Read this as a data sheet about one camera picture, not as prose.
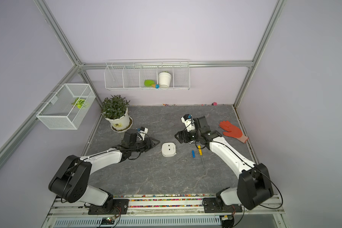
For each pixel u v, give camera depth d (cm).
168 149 91
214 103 124
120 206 73
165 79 92
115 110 93
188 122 75
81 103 81
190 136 72
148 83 100
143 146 79
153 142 81
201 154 91
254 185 41
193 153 92
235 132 104
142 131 83
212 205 74
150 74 99
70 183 44
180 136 72
